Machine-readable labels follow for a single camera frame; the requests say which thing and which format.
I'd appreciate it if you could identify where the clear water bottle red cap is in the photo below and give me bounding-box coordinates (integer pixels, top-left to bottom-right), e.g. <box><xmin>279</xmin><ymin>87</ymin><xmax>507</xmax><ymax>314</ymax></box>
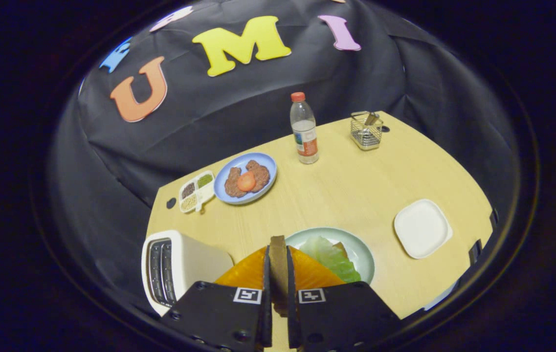
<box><xmin>290</xmin><ymin>92</ymin><xmax>319</xmax><ymax>164</ymax></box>

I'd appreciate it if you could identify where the white seasoning tray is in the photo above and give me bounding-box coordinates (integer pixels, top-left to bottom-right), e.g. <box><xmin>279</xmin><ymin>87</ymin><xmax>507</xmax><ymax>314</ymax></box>
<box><xmin>179</xmin><ymin>170</ymin><xmax>216</xmax><ymax>214</ymax></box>

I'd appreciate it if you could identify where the blue plate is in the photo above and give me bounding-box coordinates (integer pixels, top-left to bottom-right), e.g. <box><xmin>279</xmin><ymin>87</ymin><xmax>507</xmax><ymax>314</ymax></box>
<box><xmin>214</xmin><ymin>153</ymin><xmax>277</xmax><ymax>205</ymax></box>

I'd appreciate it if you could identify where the red tomato slice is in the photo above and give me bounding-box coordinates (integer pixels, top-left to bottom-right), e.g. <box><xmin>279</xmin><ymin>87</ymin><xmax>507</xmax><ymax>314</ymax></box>
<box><xmin>237</xmin><ymin>172</ymin><xmax>257</xmax><ymax>192</ymax></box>

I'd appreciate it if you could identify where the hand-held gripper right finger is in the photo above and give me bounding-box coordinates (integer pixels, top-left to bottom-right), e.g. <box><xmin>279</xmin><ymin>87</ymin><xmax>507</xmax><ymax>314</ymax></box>
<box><xmin>285</xmin><ymin>244</ymin><xmax>400</xmax><ymax>352</ymax></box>

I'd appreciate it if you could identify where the metal wire utensil basket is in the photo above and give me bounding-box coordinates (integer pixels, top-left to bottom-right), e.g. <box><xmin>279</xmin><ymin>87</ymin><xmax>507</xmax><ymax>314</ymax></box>
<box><xmin>350</xmin><ymin>111</ymin><xmax>383</xmax><ymax>151</ymax></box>

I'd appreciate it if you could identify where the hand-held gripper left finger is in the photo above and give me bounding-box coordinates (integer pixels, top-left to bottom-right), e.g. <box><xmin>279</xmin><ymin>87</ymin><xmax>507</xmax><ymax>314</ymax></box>
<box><xmin>160</xmin><ymin>244</ymin><xmax>272</xmax><ymax>352</ymax></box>

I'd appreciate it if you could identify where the brown toast slice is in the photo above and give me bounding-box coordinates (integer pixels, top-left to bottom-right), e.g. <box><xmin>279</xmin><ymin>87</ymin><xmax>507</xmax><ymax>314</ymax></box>
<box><xmin>269</xmin><ymin>236</ymin><xmax>289</xmax><ymax>316</ymax></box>

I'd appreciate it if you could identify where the pale green plate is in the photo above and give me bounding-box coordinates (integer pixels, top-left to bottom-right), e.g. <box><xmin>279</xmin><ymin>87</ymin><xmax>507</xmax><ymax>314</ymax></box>
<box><xmin>285</xmin><ymin>227</ymin><xmax>375</xmax><ymax>285</ymax></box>

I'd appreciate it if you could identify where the green lettuce leaf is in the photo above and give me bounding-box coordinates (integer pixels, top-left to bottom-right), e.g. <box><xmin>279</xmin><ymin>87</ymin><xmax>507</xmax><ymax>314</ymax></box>
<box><xmin>300</xmin><ymin>236</ymin><xmax>361</xmax><ymax>283</ymax></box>

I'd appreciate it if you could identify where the brown meat patty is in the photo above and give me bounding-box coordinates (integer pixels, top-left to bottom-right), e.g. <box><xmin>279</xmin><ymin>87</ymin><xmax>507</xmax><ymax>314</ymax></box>
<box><xmin>224</xmin><ymin>167</ymin><xmax>245</xmax><ymax>198</ymax></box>
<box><xmin>246</xmin><ymin>160</ymin><xmax>270</xmax><ymax>193</ymax></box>

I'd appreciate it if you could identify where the white square plate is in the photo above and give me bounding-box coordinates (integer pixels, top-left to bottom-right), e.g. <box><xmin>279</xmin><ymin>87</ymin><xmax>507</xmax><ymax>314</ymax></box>
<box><xmin>394</xmin><ymin>199</ymin><xmax>453</xmax><ymax>259</ymax></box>

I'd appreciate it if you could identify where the white toaster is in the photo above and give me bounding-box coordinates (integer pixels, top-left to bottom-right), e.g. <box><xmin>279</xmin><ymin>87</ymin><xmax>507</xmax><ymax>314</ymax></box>
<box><xmin>141</xmin><ymin>230</ymin><xmax>234</xmax><ymax>317</ymax></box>

